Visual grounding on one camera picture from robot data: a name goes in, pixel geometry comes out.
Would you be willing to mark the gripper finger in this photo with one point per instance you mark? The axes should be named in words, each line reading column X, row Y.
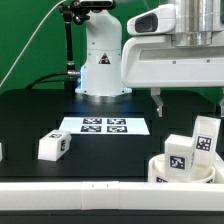
column 155, row 94
column 221, row 104

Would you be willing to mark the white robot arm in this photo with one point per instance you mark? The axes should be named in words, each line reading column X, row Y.
column 101, row 73

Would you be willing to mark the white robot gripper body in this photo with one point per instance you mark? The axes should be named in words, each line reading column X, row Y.
column 175, row 45

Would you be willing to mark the white block at left edge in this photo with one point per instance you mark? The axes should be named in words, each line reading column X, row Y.
column 1, row 153

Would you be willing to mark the white marker sheet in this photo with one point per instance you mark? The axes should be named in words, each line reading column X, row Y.
column 104, row 126

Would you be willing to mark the white L-shaped fence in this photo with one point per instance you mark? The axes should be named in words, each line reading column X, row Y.
column 114, row 195

